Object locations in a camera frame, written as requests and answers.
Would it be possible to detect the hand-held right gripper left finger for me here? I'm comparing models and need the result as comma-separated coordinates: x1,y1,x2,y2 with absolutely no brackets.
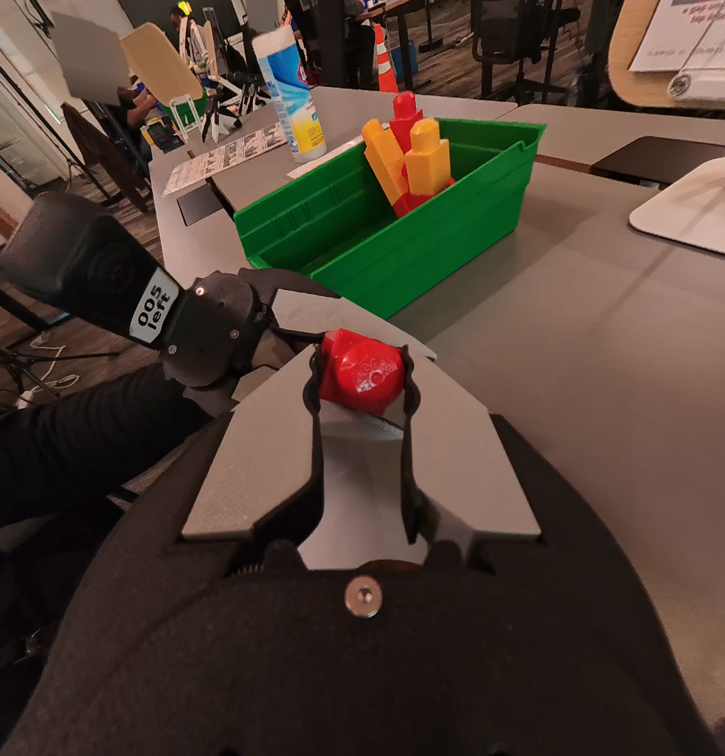
182,349,328,544

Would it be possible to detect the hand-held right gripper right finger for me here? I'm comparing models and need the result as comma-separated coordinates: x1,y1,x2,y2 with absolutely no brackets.
398,349,542,562

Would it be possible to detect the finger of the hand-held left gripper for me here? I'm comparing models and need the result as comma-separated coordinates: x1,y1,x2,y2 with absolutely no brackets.
272,289,438,362
229,364,295,405

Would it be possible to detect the red mega block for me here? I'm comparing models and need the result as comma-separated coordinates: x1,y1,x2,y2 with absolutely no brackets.
389,91,426,154
392,189,436,221
317,328,408,415

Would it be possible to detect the yellow mega block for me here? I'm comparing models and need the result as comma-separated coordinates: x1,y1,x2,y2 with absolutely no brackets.
368,154,413,211
361,117,401,169
403,117,457,198

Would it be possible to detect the person's left forearm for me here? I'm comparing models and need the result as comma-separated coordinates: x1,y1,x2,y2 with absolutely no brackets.
0,364,216,535

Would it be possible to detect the green plastic bin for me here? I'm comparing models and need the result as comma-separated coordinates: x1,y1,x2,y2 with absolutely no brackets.
232,115,547,321

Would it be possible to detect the black flat panel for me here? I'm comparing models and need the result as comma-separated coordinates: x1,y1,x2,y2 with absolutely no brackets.
176,180,227,229

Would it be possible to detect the printed paper sheet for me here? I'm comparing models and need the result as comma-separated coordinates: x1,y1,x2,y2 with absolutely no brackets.
162,122,290,197

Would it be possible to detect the blue white wipes canister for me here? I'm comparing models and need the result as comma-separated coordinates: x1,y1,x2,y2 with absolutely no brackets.
252,26,329,163

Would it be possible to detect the orange traffic cone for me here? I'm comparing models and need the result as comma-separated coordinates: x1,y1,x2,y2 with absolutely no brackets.
374,22,402,95

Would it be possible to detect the black office chair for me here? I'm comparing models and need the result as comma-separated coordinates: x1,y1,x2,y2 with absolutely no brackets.
469,0,582,105

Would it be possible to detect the wooden document stand white base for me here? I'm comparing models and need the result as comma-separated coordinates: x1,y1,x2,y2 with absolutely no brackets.
607,0,725,262

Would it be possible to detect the laminated instruction sheet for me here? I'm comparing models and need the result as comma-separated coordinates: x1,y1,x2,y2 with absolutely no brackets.
629,0,725,74

